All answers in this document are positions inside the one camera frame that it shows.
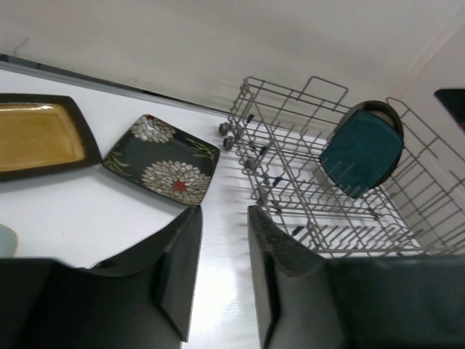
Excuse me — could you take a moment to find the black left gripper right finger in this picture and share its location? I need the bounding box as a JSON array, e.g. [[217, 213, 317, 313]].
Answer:
[[248, 206, 464, 348]]

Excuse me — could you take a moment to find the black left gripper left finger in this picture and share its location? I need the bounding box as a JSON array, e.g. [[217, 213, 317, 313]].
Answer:
[[1, 206, 203, 348]]

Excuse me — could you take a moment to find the square teal plate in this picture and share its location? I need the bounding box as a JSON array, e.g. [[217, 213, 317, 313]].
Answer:
[[320, 110, 404, 198]]

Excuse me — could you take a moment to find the round cream plate metallic rim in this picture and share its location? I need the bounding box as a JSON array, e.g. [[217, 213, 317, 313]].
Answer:
[[333, 100, 404, 189]]

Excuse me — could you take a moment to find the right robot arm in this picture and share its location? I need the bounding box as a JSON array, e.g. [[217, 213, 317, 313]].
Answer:
[[434, 88, 465, 131]]

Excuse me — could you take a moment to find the square black floral plate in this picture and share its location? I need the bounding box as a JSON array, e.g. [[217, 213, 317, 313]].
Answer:
[[102, 114, 220, 206]]

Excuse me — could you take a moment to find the light green floral plate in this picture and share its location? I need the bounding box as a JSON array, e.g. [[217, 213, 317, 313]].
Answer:
[[0, 224, 18, 258]]

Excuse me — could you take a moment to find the square yellow brown plate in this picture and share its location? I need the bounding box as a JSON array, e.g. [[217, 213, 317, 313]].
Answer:
[[1, 93, 102, 182]]

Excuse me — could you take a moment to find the grey wire dish rack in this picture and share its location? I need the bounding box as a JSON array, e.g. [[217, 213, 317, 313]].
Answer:
[[219, 76, 464, 257]]

